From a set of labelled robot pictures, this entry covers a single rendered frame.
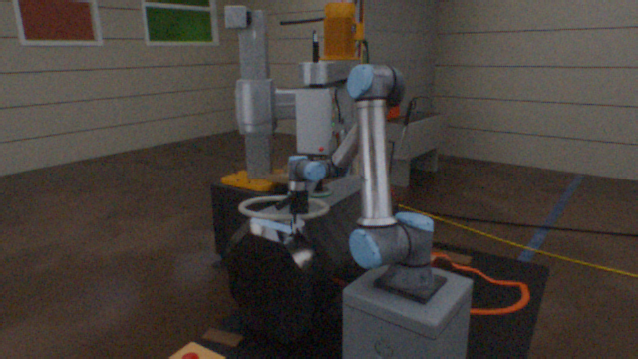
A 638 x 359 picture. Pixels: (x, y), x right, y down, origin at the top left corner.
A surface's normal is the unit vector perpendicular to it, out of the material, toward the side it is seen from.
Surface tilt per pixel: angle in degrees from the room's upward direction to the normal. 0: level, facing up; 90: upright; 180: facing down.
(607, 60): 90
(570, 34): 90
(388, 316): 90
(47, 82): 90
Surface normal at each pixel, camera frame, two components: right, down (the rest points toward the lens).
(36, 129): 0.79, 0.17
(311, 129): -0.27, 0.29
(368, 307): -0.61, 0.24
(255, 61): -0.04, 0.29
